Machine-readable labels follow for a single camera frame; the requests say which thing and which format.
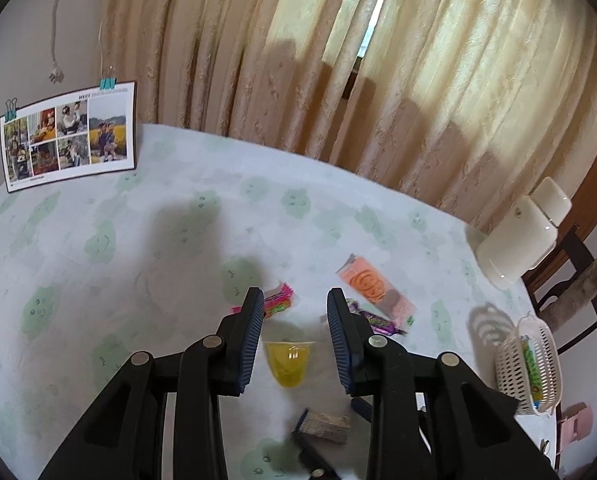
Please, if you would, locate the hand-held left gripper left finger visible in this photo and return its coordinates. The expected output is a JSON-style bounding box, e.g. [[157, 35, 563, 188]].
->
[[38, 286, 266, 480]]

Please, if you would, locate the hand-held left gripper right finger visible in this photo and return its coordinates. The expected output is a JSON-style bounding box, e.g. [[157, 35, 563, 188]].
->
[[327, 287, 561, 480]]

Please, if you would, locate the clear biscuit packet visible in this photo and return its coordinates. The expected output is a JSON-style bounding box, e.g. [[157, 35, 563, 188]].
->
[[298, 410, 353, 446]]

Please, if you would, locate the purple candy packet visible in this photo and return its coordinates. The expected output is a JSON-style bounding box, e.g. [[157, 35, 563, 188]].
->
[[345, 299, 409, 337]]

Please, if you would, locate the pink and green candy packet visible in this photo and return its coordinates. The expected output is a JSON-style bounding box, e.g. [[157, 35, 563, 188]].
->
[[231, 282, 298, 318]]

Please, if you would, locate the yellow jelly cup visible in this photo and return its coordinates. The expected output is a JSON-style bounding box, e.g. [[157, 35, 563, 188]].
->
[[263, 341, 315, 388]]

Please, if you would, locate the orange and pink snack packet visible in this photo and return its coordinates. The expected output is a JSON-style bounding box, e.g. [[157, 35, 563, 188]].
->
[[335, 254, 416, 328]]

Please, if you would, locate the white plastic basket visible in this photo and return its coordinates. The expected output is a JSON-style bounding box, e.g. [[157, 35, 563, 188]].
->
[[495, 310, 564, 416]]

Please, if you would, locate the green snack packet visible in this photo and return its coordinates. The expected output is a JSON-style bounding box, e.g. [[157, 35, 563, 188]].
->
[[521, 337, 544, 406]]

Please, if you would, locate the green printed tablecloth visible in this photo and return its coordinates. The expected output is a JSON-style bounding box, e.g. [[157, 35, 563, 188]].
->
[[0, 122, 559, 480]]

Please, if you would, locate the white thermos jug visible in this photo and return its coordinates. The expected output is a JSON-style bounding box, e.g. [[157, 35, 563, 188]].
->
[[465, 176, 573, 292]]

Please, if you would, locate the grey furry chair cover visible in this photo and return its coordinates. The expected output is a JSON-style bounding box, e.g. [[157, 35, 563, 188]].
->
[[543, 258, 597, 333]]

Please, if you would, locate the dark wooden chair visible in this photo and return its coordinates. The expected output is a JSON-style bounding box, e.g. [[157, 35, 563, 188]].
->
[[521, 222, 597, 356]]

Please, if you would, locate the photo collage board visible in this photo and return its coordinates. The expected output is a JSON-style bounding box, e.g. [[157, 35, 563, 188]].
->
[[0, 81, 138, 193]]

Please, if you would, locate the beige patterned curtain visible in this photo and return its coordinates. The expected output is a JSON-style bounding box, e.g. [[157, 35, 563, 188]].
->
[[101, 0, 597, 233]]

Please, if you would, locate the brown wooden door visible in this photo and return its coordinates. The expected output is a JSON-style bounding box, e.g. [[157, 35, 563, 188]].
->
[[563, 45, 597, 241]]

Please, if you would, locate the white power plug cable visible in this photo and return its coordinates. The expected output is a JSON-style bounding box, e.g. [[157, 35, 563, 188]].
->
[[47, 0, 65, 85]]

